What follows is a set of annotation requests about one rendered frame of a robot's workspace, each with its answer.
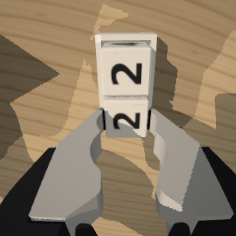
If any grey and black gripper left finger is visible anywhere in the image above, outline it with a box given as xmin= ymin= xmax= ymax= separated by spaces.
xmin=0 ymin=107 xmax=106 ymax=236

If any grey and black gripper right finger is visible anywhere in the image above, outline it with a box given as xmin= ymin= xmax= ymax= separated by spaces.
xmin=147 ymin=107 xmax=236 ymax=236

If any white cube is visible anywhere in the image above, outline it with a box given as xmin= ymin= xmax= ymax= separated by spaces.
xmin=100 ymin=41 xmax=153 ymax=96
xmin=104 ymin=96 xmax=150 ymax=138

